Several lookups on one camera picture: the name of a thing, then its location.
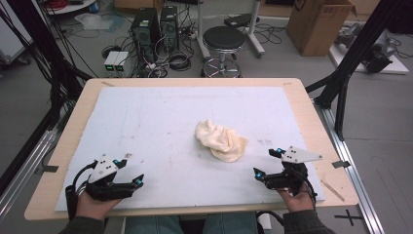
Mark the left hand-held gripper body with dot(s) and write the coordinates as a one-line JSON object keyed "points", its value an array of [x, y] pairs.
{"points": [[104, 191]]}

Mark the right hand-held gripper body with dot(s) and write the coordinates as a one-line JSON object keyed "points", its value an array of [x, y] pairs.
{"points": [[292, 177]]}

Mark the cream gauze cloth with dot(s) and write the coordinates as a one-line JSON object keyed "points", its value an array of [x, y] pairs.
{"points": [[222, 141]]}

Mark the person's left hand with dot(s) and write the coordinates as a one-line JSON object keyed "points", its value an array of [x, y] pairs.
{"points": [[94, 208]]}

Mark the person's right hand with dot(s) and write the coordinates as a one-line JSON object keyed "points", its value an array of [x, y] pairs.
{"points": [[297, 204]]}

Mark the thin wooden stick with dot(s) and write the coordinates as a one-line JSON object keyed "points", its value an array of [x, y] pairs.
{"points": [[332, 190]]}

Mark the person's left leg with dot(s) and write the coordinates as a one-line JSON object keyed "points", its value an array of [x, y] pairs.
{"points": [[152, 226]]}

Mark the person's leg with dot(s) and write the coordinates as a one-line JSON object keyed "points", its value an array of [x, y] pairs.
{"points": [[230, 224], [152, 226]]}

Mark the black tape piece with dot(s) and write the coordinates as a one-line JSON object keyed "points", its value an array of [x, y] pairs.
{"points": [[48, 168], [341, 164]]}

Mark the person's right leg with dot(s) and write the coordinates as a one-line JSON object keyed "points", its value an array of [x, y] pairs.
{"points": [[230, 224]]}

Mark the white foam mat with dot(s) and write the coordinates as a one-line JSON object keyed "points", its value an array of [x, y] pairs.
{"points": [[162, 113]]}

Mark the black tape cross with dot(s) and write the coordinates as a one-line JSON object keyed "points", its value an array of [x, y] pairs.
{"points": [[349, 217]]}

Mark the white power supply box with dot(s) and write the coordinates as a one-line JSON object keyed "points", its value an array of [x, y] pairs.
{"points": [[109, 61], [122, 61]]}

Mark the white stand leg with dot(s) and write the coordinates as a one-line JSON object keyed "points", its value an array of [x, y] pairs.
{"points": [[255, 29], [201, 29]]}

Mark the black round stool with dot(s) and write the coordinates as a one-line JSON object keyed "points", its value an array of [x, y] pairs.
{"points": [[224, 37]]}

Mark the brown cardboard box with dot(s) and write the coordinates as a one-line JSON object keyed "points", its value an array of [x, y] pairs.
{"points": [[316, 29]]}

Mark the large black computer tower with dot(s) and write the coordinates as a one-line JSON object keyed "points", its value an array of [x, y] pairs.
{"points": [[144, 32]]}

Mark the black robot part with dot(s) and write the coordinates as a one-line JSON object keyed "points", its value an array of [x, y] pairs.
{"points": [[376, 60]]}

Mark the flat black case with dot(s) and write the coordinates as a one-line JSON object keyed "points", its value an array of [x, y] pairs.
{"points": [[240, 20]]}

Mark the slim black computer tower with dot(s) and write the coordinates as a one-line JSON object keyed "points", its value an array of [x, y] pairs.
{"points": [[169, 29]]}

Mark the clear plastic sheet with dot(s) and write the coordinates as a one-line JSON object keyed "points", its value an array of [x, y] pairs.
{"points": [[94, 22]]}

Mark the white board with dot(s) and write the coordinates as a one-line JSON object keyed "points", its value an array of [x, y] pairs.
{"points": [[397, 66]]}

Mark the white round table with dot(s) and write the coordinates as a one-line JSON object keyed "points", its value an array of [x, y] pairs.
{"points": [[74, 7]]}

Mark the aluminium rail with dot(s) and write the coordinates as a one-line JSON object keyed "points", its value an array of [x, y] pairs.
{"points": [[354, 175], [29, 162]]}

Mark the black metal frame post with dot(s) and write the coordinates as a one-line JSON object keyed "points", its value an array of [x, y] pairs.
{"points": [[42, 48], [354, 52]]}

